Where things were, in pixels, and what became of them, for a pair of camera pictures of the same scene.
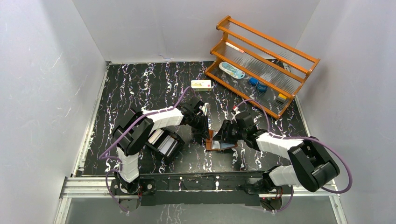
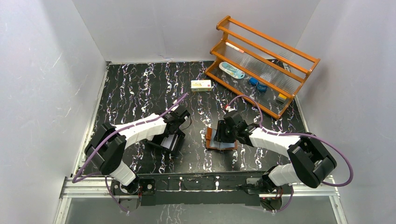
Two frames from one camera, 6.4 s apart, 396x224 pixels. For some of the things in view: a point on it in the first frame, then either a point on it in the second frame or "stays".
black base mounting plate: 193,189 stays
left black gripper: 201,126 → 173,136
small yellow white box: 201,85 stays
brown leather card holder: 214,145 stays
